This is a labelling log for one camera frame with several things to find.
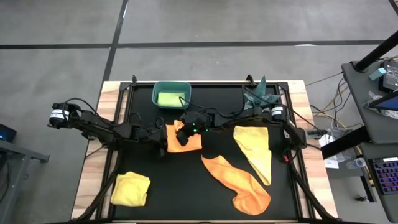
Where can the small teal box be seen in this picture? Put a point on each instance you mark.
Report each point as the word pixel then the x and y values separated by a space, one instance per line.
pixel 377 74

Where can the small black floor object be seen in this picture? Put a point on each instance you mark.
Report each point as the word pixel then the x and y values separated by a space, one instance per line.
pixel 361 198

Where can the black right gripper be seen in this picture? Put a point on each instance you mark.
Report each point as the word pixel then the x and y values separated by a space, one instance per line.
pixel 196 121

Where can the dark grey side desk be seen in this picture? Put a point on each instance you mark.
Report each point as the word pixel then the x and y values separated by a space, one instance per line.
pixel 367 124

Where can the white paper sheets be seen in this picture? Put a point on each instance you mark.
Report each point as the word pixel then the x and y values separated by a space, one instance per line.
pixel 329 155

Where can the grey metal stand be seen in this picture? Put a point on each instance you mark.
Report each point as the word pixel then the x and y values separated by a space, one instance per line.
pixel 18 155

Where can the light wooden table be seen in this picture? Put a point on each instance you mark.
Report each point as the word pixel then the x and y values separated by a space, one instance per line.
pixel 90 180

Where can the black aluminium table frame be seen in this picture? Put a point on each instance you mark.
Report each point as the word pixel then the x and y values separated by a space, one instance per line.
pixel 124 86

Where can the tablet with blue screen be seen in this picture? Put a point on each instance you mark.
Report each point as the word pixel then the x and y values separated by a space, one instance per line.
pixel 387 102

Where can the artificial green snake plant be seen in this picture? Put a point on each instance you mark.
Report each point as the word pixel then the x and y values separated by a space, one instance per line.
pixel 261 93

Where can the black electronic device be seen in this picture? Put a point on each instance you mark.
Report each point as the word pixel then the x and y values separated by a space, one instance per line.
pixel 390 76

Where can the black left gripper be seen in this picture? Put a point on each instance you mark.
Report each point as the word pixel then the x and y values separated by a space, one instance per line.
pixel 149 135

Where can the black device with blue light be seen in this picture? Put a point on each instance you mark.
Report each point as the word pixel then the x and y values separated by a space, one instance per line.
pixel 6 133

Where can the teal plastic bin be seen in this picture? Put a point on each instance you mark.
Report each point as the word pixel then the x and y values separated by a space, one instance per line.
pixel 155 93

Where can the deep orange microfiber towel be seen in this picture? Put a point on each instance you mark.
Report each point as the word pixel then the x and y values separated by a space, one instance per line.
pixel 239 186

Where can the green microfiber towel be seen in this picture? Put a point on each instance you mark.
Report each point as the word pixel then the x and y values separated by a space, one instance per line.
pixel 169 99

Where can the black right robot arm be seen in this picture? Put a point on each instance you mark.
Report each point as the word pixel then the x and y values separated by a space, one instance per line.
pixel 248 116

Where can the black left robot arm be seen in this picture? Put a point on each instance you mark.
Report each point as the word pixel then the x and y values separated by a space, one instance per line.
pixel 96 127

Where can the black round pole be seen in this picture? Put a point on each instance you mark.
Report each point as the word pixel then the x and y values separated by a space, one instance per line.
pixel 376 51

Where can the clear plastic water bottle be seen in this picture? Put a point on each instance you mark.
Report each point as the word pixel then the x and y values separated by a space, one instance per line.
pixel 357 163

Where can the light orange microfiber towel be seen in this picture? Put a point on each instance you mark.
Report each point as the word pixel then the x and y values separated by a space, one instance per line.
pixel 174 144

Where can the yellow microfiber towel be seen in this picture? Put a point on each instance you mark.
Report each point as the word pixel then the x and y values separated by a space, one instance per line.
pixel 130 189
pixel 256 149

